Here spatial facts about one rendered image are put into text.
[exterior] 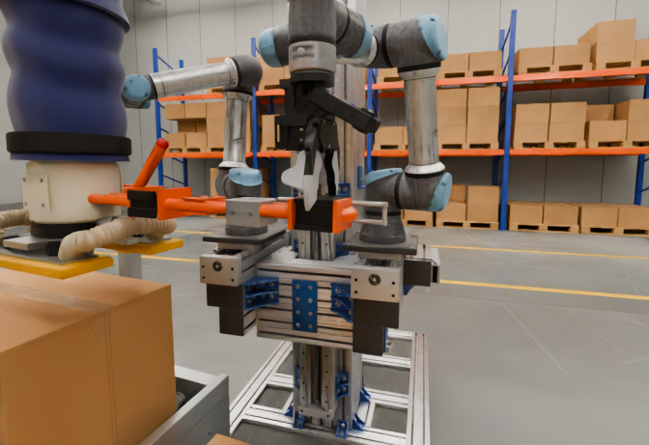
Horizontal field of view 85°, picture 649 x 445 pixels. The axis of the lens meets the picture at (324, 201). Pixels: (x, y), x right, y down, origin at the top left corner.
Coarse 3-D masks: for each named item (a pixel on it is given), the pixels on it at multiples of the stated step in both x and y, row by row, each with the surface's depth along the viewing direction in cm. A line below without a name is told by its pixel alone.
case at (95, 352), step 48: (0, 288) 96; (48, 288) 96; (96, 288) 96; (144, 288) 96; (0, 336) 69; (48, 336) 70; (96, 336) 80; (144, 336) 92; (0, 384) 64; (48, 384) 71; (96, 384) 80; (144, 384) 92; (0, 432) 65; (48, 432) 71; (96, 432) 80; (144, 432) 93
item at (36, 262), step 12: (0, 252) 71; (12, 252) 71; (24, 252) 71; (36, 252) 71; (48, 252) 68; (0, 264) 68; (12, 264) 67; (24, 264) 66; (36, 264) 65; (48, 264) 64; (60, 264) 64; (72, 264) 65; (84, 264) 65; (96, 264) 67; (108, 264) 70; (48, 276) 63; (60, 276) 62; (72, 276) 64
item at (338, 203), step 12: (288, 204) 55; (300, 204) 56; (324, 204) 54; (336, 204) 52; (348, 204) 57; (288, 216) 56; (300, 216) 56; (312, 216) 55; (324, 216) 55; (336, 216) 53; (288, 228) 56; (300, 228) 56; (312, 228) 55; (324, 228) 54; (336, 228) 53
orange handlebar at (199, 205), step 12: (96, 204) 75; (108, 204) 73; (120, 204) 71; (168, 204) 66; (180, 204) 65; (192, 204) 64; (204, 204) 63; (216, 204) 62; (264, 204) 60; (276, 204) 63; (264, 216) 59; (276, 216) 58; (348, 216) 54
